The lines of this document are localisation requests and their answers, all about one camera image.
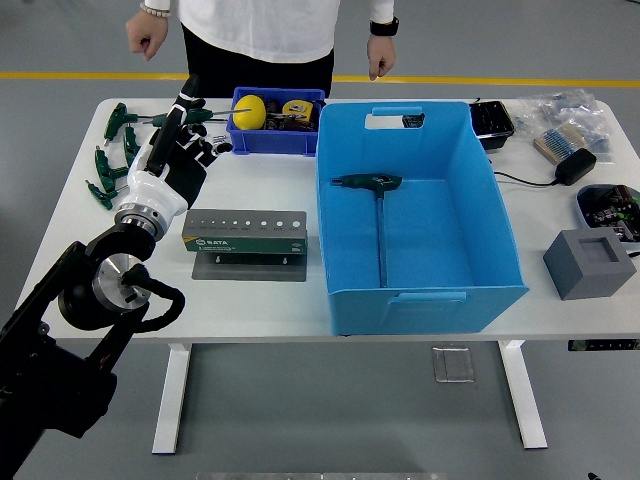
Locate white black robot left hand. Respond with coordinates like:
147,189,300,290
115,74,234,221

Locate blue-grey tray with electronics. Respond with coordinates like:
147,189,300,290
575,183,640,246

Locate dark metal tool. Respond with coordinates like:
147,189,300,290
267,113,320,134

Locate green grey hex key holder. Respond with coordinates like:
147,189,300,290
180,208,309,283

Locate black table control panel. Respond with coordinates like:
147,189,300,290
567,338,640,352

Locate black adapter cable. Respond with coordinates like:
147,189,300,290
483,155,562,189

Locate yellow foam ball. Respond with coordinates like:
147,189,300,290
233,94,267,130

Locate yellow tape measure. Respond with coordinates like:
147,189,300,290
281,98,321,124

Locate taped resistor strip pack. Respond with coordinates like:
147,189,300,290
532,122,590,165

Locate grey block with square recess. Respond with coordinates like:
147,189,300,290
542,228,637,301

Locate dark blue plastic bin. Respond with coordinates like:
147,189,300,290
225,87,327,157

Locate black wrist watch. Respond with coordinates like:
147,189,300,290
369,16,400,37

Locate light blue folding box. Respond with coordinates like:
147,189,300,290
314,101,530,337

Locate person's left hand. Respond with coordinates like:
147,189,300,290
366,33,398,82

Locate clear plastic component bags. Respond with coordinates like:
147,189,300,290
512,88,615,164

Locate white table leg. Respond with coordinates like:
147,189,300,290
151,343,194,456
497,339,550,450

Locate large green T-handle hex key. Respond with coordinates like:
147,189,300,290
329,173,404,290

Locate black power adapter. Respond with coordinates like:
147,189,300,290
554,148,598,187

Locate black plastic tray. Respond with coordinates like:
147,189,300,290
468,99,516,151

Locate person's right hand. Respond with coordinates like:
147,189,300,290
125,8,169,62

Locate silver floor plate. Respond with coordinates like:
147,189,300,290
430,344,476,385

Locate person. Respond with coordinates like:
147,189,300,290
124,0,401,99

